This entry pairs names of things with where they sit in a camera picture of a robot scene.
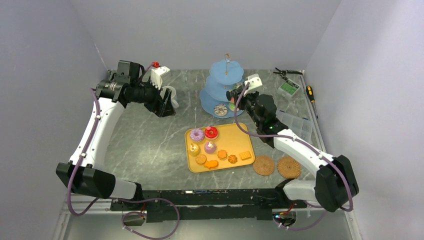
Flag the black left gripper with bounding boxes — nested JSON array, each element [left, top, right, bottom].
[[131, 76, 176, 118]]

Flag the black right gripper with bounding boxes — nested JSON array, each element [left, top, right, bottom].
[[232, 87, 263, 128]]

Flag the green frosted donut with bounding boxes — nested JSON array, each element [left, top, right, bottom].
[[228, 102, 236, 112]]

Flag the blue three-tier cake stand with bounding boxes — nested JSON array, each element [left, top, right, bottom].
[[199, 53, 244, 119]]

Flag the chocolate sprinkled donut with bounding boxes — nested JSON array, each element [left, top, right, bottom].
[[213, 103, 228, 117]]

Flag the white and blue mug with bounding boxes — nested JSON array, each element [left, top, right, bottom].
[[162, 86, 179, 109]]

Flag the red frosted donut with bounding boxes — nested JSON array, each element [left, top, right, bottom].
[[203, 126, 219, 140]]

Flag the purple sprinkled donut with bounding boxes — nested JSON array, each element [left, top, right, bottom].
[[189, 128, 205, 143]]

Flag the yellow cupcake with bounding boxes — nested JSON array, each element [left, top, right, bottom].
[[187, 143, 200, 157]]

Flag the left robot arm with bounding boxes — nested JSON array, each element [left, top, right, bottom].
[[56, 60, 176, 210]]

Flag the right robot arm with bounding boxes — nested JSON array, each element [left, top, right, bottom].
[[226, 82, 359, 212]]

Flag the black pliers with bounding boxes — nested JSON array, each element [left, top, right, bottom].
[[272, 67, 304, 80]]

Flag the green and white box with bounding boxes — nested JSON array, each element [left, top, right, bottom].
[[277, 78, 302, 100]]

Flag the yellow serving tray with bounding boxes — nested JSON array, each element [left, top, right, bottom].
[[184, 123, 255, 173]]

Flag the orange flower cookie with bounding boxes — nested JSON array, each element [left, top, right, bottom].
[[217, 149, 228, 160]]

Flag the square cracker biscuit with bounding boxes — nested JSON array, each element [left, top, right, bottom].
[[239, 151, 252, 161]]

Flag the orange striped round cookie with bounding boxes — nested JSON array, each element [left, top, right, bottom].
[[227, 154, 238, 164]]

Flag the orange fish cookie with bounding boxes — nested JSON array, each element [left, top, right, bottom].
[[203, 160, 219, 169]]

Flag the round brown cookie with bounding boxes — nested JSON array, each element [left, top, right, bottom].
[[195, 153, 207, 165]]

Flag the yellow black screwdriver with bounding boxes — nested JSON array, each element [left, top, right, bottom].
[[306, 85, 319, 119]]

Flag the clear plastic compartment box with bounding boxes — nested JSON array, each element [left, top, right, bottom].
[[276, 110, 313, 143]]

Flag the left woven rattan coaster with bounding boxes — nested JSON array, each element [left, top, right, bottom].
[[252, 155, 275, 176]]

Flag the woven rattan coaster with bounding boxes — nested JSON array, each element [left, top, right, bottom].
[[277, 156, 301, 179], [252, 155, 275, 176]]

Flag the right woven rattan coaster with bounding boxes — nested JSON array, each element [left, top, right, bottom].
[[277, 156, 301, 179]]

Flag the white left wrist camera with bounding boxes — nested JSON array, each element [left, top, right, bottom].
[[150, 66, 171, 90]]

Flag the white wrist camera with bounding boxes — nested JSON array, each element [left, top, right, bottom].
[[243, 73, 263, 97], [150, 66, 171, 90]]

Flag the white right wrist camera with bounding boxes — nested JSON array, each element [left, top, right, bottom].
[[243, 73, 263, 97]]

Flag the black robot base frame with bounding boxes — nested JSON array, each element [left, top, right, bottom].
[[110, 188, 307, 223]]

